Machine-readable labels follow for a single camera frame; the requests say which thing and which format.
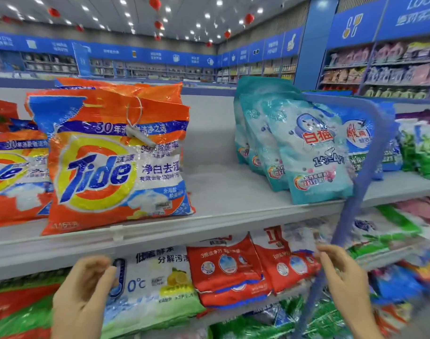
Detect person's left hand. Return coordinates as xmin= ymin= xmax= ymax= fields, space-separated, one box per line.
xmin=51 ymin=255 xmax=119 ymax=339

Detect blue pillar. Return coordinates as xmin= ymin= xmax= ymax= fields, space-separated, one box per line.
xmin=294 ymin=0 xmax=339 ymax=92

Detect rows of small red lanterns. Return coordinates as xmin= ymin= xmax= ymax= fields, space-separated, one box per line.
xmin=0 ymin=7 xmax=233 ymax=43

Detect small blue hanging sign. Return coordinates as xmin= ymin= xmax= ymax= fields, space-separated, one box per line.
xmin=72 ymin=42 xmax=92 ymax=76

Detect rows of round ceiling lights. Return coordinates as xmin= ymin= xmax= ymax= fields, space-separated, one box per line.
xmin=0 ymin=0 xmax=272 ymax=40

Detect person's right hand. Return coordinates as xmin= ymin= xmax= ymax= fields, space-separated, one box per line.
xmin=315 ymin=243 xmax=384 ymax=339

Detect wall shelf of detergent bottles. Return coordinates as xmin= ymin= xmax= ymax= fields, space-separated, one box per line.
xmin=232 ymin=39 xmax=430 ymax=99

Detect green Ariel detergent bags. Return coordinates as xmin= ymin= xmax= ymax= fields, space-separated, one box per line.
xmin=397 ymin=118 xmax=430 ymax=181

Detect blue wall shelving unit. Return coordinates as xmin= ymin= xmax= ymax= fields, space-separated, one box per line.
xmin=215 ymin=0 xmax=430 ymax=103

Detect blue wall sign band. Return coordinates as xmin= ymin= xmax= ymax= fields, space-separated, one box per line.
xmin=0 ymin=32 xmax=219 ymax=68

